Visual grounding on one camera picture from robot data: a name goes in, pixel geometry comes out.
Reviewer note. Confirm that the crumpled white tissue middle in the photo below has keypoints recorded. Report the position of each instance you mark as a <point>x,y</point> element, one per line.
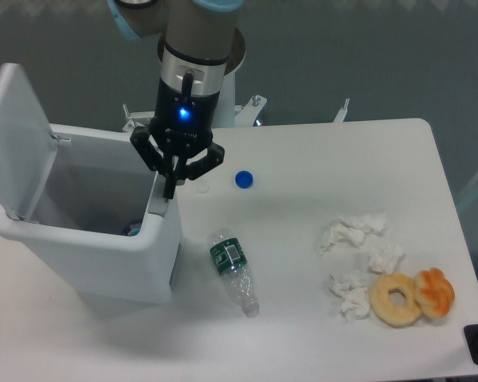
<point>384,259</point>

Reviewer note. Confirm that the crumpled white tissue top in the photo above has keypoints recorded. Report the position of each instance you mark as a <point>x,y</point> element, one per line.
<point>352,231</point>

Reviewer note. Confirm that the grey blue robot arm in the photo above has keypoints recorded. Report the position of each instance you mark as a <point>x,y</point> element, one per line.
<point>198,31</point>

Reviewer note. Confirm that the white bottle cap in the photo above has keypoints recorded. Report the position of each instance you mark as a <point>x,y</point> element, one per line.
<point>202,186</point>

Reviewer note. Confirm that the crumpled white tissue bottom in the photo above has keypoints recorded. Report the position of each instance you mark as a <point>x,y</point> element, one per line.
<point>352,289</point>

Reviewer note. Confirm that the blue bottle cap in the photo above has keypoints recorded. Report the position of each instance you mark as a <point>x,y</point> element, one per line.
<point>244,179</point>

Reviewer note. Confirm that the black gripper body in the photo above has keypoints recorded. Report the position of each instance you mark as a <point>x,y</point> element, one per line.
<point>182,124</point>

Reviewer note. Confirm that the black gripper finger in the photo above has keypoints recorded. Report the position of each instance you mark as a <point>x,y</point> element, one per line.
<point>162,163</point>
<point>191,171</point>

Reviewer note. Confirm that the white base frame with bolts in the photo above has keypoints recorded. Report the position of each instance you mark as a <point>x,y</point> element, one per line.
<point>244,115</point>

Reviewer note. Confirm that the orange twisted bread roll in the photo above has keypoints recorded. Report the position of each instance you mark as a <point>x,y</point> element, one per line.
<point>433,293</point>

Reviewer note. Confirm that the white plastic trash can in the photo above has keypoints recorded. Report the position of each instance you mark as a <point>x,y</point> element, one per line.
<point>83,201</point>

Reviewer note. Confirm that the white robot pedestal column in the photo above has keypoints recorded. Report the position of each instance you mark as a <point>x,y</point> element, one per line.
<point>229,95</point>

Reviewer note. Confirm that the clear plastic bottle green label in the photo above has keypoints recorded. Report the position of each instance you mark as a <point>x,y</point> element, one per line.
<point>232,266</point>

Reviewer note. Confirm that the crumpled white tissue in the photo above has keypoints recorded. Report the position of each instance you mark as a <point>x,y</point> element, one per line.
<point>352,231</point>
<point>352,289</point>
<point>384,259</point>

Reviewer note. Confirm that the ring doughnut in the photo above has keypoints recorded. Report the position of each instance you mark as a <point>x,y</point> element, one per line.
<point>392,298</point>

